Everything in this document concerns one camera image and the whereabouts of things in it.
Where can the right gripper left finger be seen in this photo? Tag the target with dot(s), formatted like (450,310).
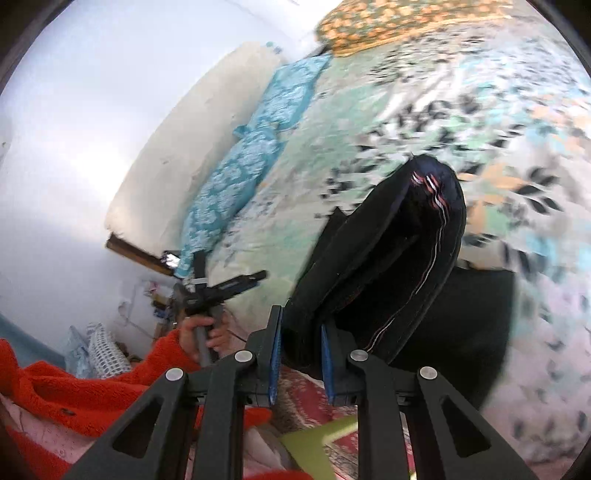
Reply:
(190,424)

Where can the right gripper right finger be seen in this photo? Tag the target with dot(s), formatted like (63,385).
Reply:
(412,422)

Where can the black pants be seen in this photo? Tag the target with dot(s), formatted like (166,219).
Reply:
(387,274)

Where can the phone on nightstand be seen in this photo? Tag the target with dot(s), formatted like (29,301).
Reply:
(170,259)

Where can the wooden nightstand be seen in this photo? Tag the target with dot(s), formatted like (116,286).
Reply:
(143,303)

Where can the red patterned rug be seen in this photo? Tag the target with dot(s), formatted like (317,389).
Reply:
(302,404)

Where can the yellow-green plastic object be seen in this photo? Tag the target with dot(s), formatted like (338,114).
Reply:
(307,447)

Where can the cream upholstered headboard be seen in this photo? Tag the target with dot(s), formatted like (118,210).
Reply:
(146,215)

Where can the orange fleece sleeve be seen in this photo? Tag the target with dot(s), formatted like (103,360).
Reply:
(50,418)

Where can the near blue floral pillow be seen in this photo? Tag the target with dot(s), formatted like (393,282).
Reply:
(227,190)

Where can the blue floral pillow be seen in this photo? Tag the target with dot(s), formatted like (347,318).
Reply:
(227,190)
(286,96)

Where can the far blue floral pillow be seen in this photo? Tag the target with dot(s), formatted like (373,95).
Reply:
(286,96)

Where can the orange patterned folded blanket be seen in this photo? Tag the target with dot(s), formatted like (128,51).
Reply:
(354,26)

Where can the floral bed sheet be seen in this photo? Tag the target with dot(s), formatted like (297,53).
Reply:
(506,104)

